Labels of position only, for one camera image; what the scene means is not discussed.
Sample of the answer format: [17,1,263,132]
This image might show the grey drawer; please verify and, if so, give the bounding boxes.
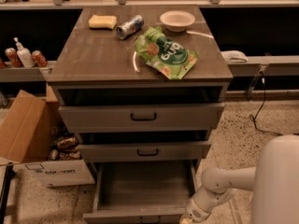
[78,141,211,162]
[59,103,224,133]
[83,161,197,224]

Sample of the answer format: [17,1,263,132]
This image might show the folded white cloth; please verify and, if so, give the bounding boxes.
[221,50,248,63]

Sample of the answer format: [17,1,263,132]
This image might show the silver soda can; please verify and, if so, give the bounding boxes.
[116,15,144,39]

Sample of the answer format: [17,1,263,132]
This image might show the yellow sponge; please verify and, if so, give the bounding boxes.
[88,15,117,29]

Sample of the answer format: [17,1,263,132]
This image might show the white pump bottle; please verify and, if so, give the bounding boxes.
[14,37,35,68]

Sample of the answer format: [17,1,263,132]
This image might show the red soda can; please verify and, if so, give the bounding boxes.
[32,50,48,67]
[5,48,22,67]

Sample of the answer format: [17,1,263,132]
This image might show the red soda can right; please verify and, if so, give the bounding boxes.
[32,50,48,67]

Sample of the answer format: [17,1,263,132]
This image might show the open cardboard box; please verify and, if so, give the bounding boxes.
[0,90,95,187]

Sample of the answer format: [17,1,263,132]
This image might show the green chip bag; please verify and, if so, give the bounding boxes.
[135,26,198,80]

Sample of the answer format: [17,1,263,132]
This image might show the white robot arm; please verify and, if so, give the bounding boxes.
[179,135,299,224]

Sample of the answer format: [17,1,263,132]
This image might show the black floor cable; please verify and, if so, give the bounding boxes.
[249,75,284,137]

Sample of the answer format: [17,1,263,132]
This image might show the black stand left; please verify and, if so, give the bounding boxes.
[0,162,15,224]

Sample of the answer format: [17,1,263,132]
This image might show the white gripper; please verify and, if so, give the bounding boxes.
[179,199,210,224]

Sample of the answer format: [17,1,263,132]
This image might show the white paper bowl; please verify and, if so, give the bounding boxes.
[160,10,195,32]

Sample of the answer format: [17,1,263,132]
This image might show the snack bags in box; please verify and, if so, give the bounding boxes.
[48,134,81,161]

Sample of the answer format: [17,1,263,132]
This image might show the grey drawer cabinet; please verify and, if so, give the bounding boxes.
[46,5,234,173]

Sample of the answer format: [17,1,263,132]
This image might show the red soda can left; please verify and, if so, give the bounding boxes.
[5,48,22,67]

